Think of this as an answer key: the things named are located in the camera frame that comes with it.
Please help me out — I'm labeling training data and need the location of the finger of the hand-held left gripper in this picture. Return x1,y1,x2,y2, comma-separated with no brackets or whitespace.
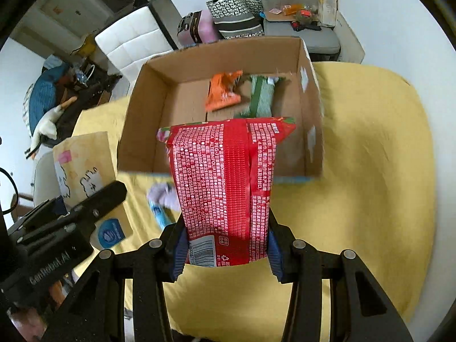
66,181,128,229

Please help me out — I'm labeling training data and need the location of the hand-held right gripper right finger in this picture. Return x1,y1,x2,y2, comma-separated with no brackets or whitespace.
266,209,414,342

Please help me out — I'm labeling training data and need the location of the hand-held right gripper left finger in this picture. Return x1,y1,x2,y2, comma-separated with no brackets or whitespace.
40,221,189,342

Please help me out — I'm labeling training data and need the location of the red tissue pack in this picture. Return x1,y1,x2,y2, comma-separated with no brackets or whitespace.
157,116,297,268

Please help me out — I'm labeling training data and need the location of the cardboard box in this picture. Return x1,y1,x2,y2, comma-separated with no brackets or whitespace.
117,36,325,183

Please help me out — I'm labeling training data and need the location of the green tissue pack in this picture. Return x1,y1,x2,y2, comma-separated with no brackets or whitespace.
239,74,293,118

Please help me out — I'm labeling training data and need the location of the orange snack packet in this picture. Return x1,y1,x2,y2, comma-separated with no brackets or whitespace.
204,70,244,112

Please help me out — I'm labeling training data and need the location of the person's left forearm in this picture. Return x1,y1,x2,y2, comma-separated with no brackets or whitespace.
6,288,77,342

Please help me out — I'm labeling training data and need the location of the brown paper bag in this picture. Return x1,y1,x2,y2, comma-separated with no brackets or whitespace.
53,132,134,251

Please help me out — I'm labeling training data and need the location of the blue and white tube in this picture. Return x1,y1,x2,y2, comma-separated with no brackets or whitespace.
149,199,172,229

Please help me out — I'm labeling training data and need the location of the blue and white packet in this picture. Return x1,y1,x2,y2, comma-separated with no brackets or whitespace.
147,182,183,211

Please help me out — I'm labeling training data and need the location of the white goose plush toy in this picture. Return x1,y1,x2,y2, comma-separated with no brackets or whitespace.
26,97,78,158

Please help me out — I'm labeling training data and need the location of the yellow blanket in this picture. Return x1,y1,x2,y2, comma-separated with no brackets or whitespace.
73,61,436,337

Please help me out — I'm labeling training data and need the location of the blue cushion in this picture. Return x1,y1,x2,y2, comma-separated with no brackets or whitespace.
23,65,69,137

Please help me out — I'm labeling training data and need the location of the white padded chair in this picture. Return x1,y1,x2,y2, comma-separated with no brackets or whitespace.
94,6,172,97

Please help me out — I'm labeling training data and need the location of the pink suitcase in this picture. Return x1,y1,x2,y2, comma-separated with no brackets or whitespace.
177,9,218,48

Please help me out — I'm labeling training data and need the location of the striped dark bag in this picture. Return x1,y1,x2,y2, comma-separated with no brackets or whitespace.
213,13,266,40

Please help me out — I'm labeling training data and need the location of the black and white patterned bag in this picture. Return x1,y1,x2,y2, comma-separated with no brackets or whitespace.
207,0,264,19

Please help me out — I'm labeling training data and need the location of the grey cushioned chair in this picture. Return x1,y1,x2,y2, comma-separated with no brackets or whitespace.
256,0,341,55

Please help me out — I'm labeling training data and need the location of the orange and white carton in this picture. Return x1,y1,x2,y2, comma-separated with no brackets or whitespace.
317,0,339,28

